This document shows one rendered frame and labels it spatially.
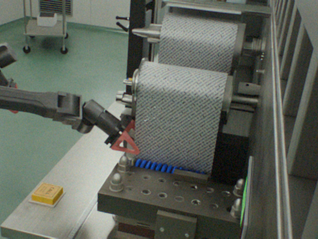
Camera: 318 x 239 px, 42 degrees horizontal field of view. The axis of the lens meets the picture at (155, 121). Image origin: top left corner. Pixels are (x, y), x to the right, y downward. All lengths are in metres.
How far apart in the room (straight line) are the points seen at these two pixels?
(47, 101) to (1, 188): 1.87
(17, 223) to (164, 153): 0.45
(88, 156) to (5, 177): 1.64
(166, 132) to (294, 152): 0.79
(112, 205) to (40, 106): 0.33
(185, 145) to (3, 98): 0.51
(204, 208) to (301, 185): 0.68
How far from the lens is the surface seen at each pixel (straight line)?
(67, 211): 1.26
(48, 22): 6.16
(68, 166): 1.46
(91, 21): 7.28
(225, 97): 1.13
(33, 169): 3.16
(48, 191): 1.30
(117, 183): 1.10
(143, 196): 1.10
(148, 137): 1.21
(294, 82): 0.55
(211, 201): 1.11
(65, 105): 1.18
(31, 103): 1.16
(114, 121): 1.20
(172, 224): 1.07
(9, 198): 2.90
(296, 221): 0.37
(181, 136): 1.18
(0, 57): 1.46
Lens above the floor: 1.67
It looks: 25 degrees down
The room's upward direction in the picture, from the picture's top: 5 degrees clockwise
